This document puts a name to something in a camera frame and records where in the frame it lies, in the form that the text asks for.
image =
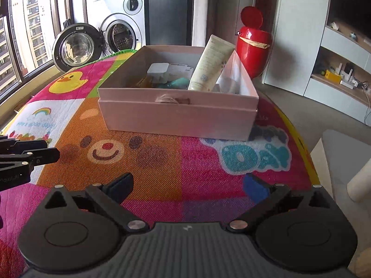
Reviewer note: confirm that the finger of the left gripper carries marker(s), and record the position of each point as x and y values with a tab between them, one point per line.
25	162
15	146

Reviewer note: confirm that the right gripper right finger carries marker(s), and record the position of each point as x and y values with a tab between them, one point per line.
301	231

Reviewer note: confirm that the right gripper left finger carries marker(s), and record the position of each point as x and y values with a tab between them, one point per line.
74	230

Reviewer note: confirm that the amber oil bottle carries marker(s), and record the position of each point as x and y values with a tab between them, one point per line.
146	82

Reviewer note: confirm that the white power adapter block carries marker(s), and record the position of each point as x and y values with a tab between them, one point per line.
157	72

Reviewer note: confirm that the teal plastic tool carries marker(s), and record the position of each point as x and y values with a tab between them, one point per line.
178	84

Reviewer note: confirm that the white product box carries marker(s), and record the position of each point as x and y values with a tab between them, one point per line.
177	71

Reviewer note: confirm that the white cream tube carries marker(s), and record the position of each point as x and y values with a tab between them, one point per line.
211	64

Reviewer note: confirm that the colourful cartoon play mat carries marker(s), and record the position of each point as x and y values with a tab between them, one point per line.
175	178

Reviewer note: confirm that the washing machine door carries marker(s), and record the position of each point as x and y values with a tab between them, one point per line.
77	45

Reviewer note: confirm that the yellow box on shelf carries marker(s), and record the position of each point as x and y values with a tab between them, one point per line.
333	77

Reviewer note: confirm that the white tv shelf unit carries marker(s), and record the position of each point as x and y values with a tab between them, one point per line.
346	51

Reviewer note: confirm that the pink cardboard box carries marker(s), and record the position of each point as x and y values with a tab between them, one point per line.
126	107

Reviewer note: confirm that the white washing machine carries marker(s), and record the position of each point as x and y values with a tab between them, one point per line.
121	23

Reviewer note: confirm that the red trash bin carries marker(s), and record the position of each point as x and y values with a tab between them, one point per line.
253	44

